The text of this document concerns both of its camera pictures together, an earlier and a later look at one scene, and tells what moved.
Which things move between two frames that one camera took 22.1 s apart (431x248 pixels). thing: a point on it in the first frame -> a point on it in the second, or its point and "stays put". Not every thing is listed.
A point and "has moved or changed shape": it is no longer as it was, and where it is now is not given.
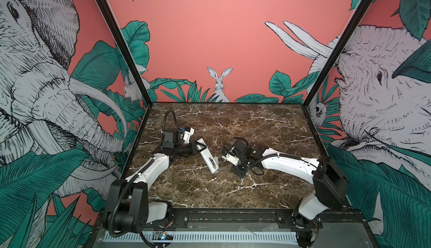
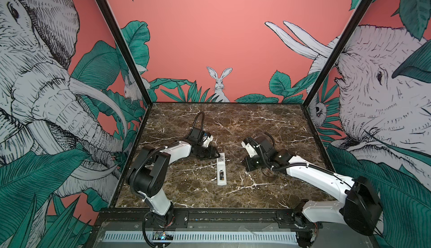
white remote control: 208,157 has moved or changed shape
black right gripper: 238,173 -> 248,165
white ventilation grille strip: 210,237 stays put
